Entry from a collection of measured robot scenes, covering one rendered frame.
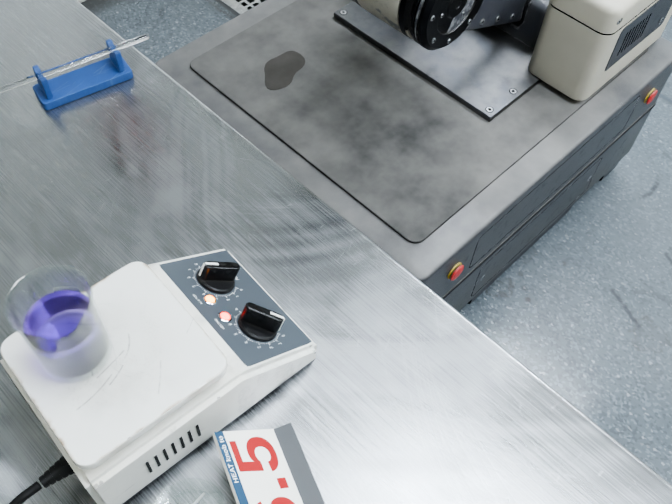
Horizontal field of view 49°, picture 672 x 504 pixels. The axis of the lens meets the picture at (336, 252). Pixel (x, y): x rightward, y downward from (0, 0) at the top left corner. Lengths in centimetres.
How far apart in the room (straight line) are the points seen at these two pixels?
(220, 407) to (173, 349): 6
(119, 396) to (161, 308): 7
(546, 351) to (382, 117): 58
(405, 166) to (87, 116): 62
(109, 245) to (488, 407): 36
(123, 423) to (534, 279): 123
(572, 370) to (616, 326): 15
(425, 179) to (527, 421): 70
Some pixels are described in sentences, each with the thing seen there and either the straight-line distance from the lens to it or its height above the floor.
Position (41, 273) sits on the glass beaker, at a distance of 51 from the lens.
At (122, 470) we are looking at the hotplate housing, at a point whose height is 81.
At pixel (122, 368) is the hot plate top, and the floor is 84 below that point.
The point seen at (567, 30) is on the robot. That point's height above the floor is 50.
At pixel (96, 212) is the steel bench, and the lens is 74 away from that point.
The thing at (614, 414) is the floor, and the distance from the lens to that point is 154.
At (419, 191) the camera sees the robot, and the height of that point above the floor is 36.
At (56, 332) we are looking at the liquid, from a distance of 52.
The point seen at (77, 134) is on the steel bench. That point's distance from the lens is 81.
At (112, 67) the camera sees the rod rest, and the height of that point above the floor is 76.
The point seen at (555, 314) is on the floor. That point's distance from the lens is 160.
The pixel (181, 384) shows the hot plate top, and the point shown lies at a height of 84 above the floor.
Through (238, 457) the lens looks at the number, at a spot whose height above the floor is 78.
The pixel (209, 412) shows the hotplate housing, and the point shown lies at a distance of 55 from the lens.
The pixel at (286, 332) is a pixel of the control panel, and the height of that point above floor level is 79.
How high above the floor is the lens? 131
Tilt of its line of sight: 55 degrees down
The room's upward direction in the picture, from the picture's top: 4 degrees clockwise
